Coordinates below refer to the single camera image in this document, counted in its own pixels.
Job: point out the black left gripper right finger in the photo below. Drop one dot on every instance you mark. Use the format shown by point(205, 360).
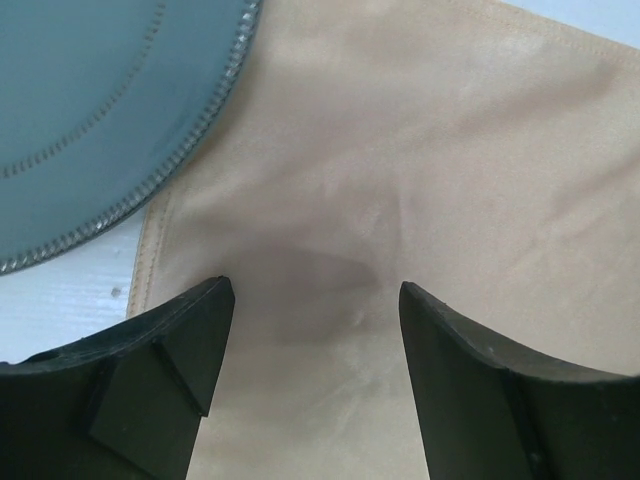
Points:
point(491, 408)

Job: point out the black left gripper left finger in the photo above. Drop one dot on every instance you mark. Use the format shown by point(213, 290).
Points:
point(124, 403)

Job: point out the peach satin cloth napkin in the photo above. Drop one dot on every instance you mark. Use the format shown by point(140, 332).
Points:
point(485, 153)

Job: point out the teal round plate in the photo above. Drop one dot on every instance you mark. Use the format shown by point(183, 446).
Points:
point(101, 103)

